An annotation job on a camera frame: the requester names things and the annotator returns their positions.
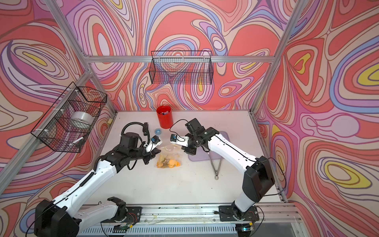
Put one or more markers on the red cup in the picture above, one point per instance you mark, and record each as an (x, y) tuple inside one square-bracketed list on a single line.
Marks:
[(165, 116)]

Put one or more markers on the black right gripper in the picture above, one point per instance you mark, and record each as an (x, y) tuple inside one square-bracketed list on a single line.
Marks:
[(188, 150)]

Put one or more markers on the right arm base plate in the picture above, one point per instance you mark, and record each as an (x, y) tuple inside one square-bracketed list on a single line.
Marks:
[(228, 213)]

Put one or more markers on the black wire basket on back wall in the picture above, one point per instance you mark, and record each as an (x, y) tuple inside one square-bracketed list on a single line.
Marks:
[(181, 67)]

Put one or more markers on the lavender plastic tray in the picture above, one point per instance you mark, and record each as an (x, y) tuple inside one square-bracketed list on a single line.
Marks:
[(203, 156)]

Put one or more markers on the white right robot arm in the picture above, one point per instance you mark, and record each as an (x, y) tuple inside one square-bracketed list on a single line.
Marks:
[(257, 173)]

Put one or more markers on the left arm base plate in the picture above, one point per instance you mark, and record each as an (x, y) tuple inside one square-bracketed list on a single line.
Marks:
[(128, 214)]

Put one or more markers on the clear resealable bag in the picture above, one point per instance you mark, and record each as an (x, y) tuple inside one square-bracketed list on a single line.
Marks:
[(170, 156)]

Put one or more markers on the metal tongs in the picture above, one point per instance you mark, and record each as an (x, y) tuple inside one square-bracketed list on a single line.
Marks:
[(216, 161)]

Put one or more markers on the aluminium corner frame post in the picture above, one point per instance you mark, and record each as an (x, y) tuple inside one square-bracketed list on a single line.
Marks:
[(293, 20)]

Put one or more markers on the black wire basket on left wall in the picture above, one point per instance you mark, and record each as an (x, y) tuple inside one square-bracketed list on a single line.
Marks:
[(57, 133)]

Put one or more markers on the black wire basket on wall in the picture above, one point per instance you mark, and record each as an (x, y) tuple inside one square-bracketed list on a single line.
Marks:
[(181, 67), (57, 133)]

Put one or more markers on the small blue tape roll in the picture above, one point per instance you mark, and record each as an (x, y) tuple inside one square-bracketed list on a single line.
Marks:
[(158, 131)]

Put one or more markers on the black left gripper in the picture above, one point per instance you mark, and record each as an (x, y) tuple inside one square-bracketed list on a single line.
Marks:
[(151, 155)]

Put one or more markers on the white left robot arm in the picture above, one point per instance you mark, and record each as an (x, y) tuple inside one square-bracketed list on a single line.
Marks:
[(62, 217)]

